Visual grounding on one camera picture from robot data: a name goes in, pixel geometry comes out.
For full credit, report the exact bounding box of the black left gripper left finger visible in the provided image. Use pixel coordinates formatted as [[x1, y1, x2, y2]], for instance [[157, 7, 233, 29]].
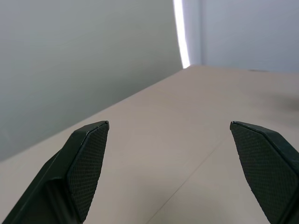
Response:
[[0, 120, 110, 224]]

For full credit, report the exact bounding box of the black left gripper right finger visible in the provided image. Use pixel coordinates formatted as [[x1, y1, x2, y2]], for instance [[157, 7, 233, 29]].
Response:
[[229, 120, 299, 224]]

